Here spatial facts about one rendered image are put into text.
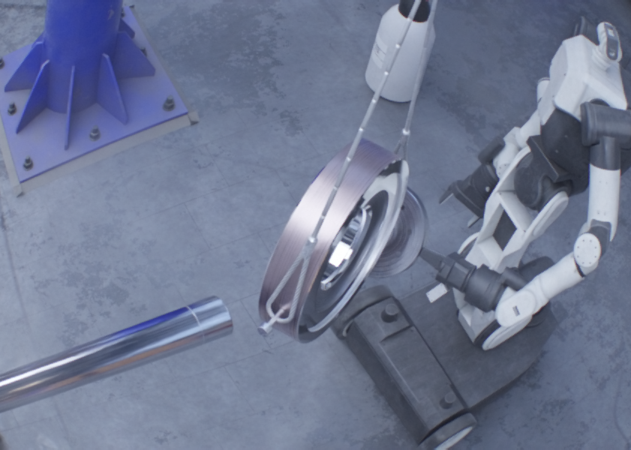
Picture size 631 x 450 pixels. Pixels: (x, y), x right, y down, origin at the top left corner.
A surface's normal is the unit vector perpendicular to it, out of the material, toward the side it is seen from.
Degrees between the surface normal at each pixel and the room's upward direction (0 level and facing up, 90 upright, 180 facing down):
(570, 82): 71
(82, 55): 90
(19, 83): 90
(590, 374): 0
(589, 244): 63
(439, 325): 0
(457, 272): 49
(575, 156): 90
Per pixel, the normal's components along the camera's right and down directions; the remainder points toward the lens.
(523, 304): -0.43, 0.25
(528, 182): -0.78, 0.18
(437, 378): 0.17, -0.58
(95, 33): 0.53, 0.73
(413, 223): -0.34, 0.06
